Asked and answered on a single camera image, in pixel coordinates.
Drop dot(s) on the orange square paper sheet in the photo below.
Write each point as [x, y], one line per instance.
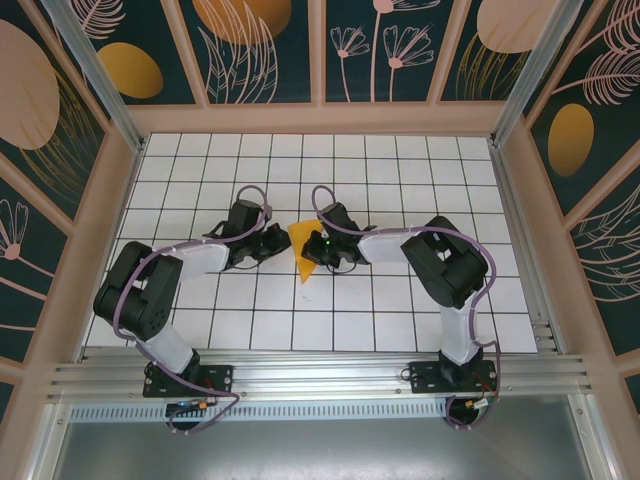
[299, 241]

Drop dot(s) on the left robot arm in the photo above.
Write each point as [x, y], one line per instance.
[135, 295]

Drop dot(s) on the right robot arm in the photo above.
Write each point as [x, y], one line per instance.
[445, 265]

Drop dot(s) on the grey metal sheet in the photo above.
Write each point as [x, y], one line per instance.
[320, 450]

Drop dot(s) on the small board with orange connector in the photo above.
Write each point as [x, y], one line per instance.
[200, 405]
[480, 402]

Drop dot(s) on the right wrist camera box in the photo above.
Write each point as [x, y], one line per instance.
[325, 233]

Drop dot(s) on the long aluminium mounting rail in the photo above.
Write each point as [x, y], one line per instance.
[320, 372]

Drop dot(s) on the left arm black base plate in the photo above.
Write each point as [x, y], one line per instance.
[220, 380]

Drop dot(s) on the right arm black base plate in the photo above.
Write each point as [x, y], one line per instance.
[425, 380]

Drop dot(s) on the aluminium corner post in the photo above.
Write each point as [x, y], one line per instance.
[535, 75]
[102, 75]

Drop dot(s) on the aluminium frame bar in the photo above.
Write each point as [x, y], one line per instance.
[42, 445]
[595, 440]

